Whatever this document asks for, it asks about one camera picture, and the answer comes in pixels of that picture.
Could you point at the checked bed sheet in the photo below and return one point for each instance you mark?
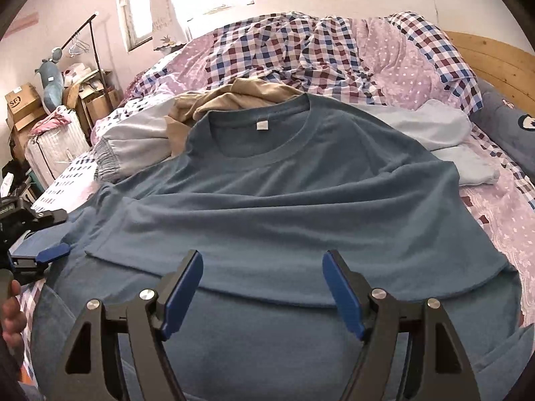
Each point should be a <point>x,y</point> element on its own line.
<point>501,217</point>

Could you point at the dark blue cartoon pillow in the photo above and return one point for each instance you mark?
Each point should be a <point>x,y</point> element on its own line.
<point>510,133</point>

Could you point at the window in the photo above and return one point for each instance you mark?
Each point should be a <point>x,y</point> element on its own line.
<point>138,8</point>

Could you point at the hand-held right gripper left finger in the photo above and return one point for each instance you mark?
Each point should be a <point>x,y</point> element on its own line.
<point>184,296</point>

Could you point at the checked and dotted duvet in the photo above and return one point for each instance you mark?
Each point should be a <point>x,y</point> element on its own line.
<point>313,46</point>

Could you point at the printed cardboard box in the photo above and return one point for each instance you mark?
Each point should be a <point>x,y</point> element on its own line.
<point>23,100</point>

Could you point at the plain cardboard box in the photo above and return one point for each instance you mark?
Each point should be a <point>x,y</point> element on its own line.
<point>25,129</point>

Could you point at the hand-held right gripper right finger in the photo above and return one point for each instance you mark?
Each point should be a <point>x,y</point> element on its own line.
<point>345,296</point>

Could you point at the black clothes rack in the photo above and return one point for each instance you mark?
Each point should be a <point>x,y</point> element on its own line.
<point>94,46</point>

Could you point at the light blue pants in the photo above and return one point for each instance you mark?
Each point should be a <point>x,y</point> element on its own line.
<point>129,138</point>

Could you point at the blue shark plush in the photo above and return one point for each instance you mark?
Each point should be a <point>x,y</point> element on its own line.
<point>52,79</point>

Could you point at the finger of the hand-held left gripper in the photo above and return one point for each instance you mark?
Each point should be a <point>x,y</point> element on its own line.
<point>50,218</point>
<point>54,252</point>

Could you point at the tan T-shirt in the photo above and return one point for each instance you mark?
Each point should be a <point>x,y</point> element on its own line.
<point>234,100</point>

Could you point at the pink cloth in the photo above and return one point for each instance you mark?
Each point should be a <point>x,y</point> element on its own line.
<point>50,123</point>

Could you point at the wooden headboard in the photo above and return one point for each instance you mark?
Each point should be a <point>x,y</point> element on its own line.
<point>493,58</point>

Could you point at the white suitcase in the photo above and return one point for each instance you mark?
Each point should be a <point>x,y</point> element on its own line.
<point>54,150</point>

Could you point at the stack of cardboard boxes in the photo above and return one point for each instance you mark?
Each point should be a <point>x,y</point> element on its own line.
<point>90,87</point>

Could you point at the white printed curtain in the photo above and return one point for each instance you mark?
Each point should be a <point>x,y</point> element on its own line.
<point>167,12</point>

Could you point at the person's left hand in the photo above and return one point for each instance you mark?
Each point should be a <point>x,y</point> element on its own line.
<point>14,326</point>

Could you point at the teal sweatshirt with logo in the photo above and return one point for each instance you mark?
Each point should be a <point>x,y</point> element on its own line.
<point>271,351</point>

